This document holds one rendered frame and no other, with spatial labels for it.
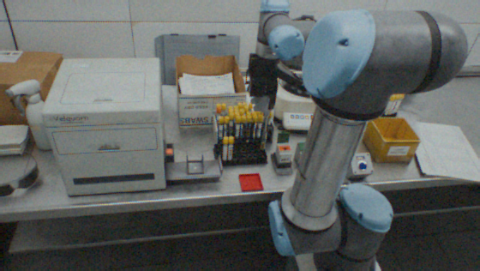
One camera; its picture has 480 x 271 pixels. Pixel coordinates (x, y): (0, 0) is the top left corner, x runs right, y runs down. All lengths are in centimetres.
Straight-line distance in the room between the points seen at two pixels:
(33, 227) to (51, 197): 78
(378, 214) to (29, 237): 152
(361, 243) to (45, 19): 130
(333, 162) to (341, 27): 23
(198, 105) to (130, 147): 37
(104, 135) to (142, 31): 64
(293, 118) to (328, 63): 88
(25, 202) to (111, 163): 28
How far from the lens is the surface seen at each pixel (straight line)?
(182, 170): 113
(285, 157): 118
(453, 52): 56
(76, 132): 100
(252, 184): 115
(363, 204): 82
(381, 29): 51
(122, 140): 100
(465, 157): 153
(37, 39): 162
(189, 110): 130
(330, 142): 59
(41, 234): 192
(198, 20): 152
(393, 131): 146
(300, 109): 137
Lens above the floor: 171
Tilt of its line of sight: 39 degrees down
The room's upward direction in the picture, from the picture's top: 5 degrees clockwise
